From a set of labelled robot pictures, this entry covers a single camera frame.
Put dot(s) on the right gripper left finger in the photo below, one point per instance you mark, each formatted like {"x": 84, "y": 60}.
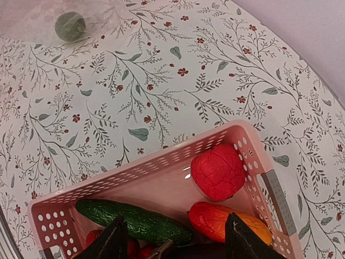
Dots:
{"x": 111, "y": 243}

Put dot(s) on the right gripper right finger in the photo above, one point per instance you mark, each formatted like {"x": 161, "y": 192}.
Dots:
{"x": 242, "y": 242}

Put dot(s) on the red lychee bunch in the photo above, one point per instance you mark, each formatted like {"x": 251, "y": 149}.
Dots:
{"x": 133, "y": 247}

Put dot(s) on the red bumpy fruit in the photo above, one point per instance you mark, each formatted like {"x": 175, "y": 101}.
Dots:
{"x": 218, "y": 172}

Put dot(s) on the pink perforated plastic basket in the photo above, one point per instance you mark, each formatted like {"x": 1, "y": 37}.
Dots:
{"x": 161, "y": 182}

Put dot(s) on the clear zip top bag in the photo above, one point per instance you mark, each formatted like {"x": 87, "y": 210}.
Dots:
{"x": 33, "y": 21}

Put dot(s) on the green cucumber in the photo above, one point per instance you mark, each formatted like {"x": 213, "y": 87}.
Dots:
{"x": 142, "y": 224}

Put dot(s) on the dark purple eggplant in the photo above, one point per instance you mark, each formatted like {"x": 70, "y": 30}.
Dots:
{"x": 199, "y": 251}

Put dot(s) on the floral tablecloth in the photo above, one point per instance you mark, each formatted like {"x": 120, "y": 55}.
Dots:
{"x": 168, "y": 72}

